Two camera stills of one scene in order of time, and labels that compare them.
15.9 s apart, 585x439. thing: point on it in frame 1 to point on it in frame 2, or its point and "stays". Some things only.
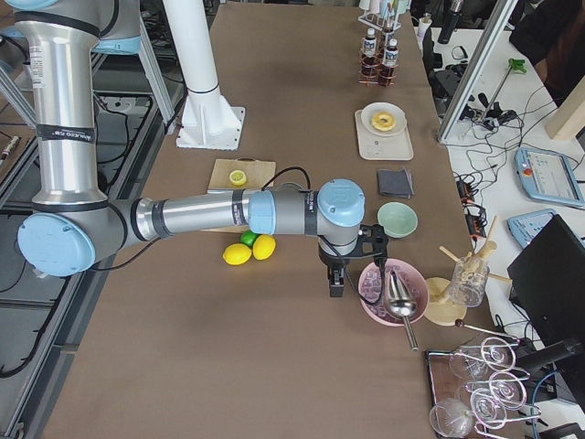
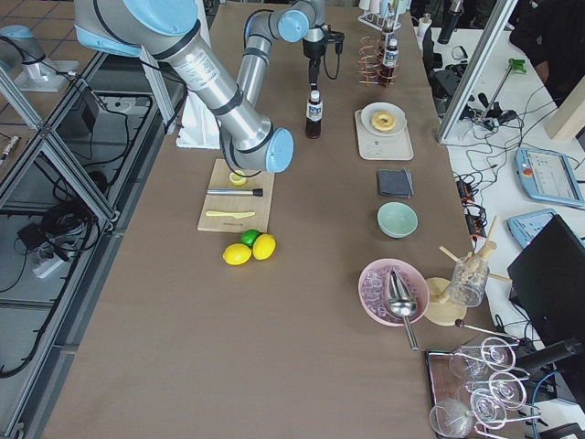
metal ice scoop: x=402 y=303 stays
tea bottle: x=370 y=42 to x=390 y=37
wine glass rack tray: x=476 y=388 stays
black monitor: x=547 y=283 stays
